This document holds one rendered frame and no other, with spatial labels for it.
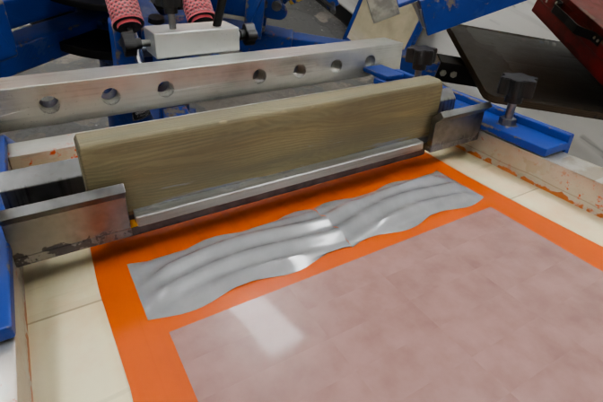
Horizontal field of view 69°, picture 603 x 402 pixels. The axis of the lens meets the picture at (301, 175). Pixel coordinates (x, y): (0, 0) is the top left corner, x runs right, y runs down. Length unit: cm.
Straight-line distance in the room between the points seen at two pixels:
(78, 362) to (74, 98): 35
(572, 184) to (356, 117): 24
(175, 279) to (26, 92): 31
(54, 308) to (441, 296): 29
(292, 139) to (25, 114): 32
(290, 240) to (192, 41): 37
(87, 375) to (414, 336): 22
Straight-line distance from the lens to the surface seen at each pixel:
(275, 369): 31
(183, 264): 38
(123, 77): 60
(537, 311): 40
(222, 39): 68
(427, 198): 49
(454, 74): 126
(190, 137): 38
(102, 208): 38
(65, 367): 34
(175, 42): 66
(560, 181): 56
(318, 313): 34
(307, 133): 43
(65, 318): 37
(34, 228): 38
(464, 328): 36
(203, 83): 63
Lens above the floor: 142
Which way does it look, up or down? 42 degrees down
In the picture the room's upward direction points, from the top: 13 degrees clockwise
